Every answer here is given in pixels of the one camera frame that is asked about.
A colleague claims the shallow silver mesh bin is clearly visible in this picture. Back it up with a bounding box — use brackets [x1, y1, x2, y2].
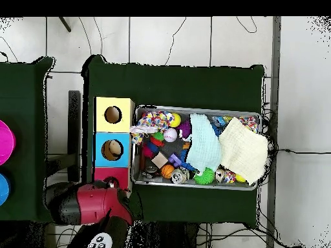
[130, 104, 262, 192]

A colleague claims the yellow ball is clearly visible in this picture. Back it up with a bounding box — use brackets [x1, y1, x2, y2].
[170, 112, 182, 128]

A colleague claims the crushed silver can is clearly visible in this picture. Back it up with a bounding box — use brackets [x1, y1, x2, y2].
[171, 167, 190, 185]

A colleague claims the small orange basketball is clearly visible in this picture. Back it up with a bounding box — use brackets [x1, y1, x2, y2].
[161, 164, 176, 180]

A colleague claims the white baseball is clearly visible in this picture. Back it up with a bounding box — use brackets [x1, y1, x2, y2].
[163, 128, 178, 143]

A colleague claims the pink round bowl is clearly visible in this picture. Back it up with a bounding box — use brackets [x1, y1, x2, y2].
[0, 119, 17, 167]

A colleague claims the plain wooden cube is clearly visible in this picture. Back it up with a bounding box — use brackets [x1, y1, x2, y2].
[151, 151, 169, 169]

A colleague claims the dark green table cloth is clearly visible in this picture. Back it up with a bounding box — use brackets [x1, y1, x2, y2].
[0, 56, 61, 223]
[80, 54, 265, 225]

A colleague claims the cream waffle cloth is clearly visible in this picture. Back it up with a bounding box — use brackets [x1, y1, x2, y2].
[218, 116, 270, 185]

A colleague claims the beige rounded object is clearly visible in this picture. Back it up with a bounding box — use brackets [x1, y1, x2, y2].
[108, 140, 123, 158]

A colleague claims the green spiky ball with eyes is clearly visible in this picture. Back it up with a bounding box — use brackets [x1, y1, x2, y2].
[193, 167, 215, 185]

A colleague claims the wooden box with three holes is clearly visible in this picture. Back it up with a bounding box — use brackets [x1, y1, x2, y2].
[92, 96, 136, 193]

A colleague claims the blue round bowl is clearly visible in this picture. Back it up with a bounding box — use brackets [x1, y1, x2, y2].
[0, 172, 12, 207]

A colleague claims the grey round floor base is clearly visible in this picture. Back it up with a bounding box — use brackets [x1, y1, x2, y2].
[44, 181, 76, 200]

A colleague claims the mint waffle cloth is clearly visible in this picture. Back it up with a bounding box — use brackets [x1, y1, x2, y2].
[186, 113, 223, 173]

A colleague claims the black floor cable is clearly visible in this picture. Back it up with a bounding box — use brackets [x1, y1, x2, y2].
[268, 148, 331, 156]

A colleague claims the purple spiky toy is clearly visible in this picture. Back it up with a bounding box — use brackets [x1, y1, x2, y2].
[178, 119, 193, 139]

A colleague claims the black stand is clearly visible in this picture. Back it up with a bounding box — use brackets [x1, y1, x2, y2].
[45, 90, 81, 183]

